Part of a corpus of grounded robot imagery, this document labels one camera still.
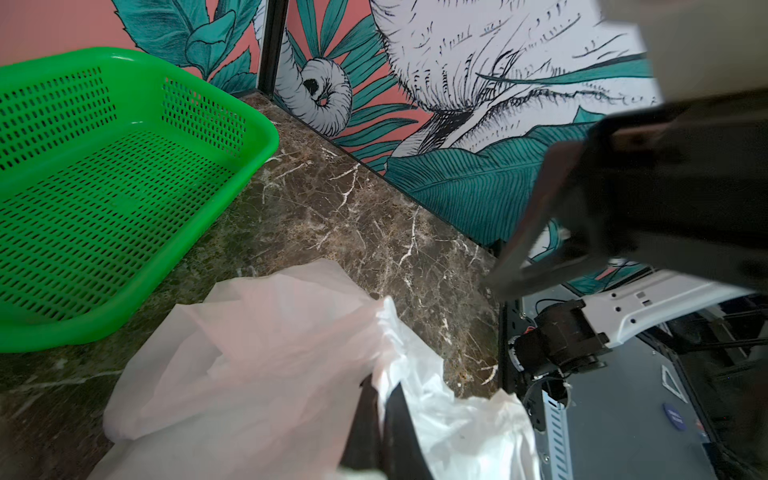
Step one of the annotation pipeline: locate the green plastic basket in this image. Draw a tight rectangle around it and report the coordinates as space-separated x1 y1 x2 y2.
1 48 279 353

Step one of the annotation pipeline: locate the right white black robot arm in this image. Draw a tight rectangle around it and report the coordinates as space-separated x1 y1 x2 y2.
485 90 767 377

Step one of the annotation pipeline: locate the right black frame post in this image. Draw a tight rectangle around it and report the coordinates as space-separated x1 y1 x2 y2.
258 0 290 98

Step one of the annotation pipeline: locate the white plastic bag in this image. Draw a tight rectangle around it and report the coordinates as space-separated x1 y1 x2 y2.
92 260 540 479

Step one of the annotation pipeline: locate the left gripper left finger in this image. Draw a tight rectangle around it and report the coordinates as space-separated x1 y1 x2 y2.
339 375 381 471

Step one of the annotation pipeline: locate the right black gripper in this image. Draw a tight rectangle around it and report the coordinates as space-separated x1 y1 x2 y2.
485 90 767 300

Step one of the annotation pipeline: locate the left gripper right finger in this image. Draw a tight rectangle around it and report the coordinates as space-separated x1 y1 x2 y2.
381 384 433 480

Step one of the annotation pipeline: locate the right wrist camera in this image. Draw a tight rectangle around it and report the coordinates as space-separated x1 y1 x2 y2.
600 1 767 101

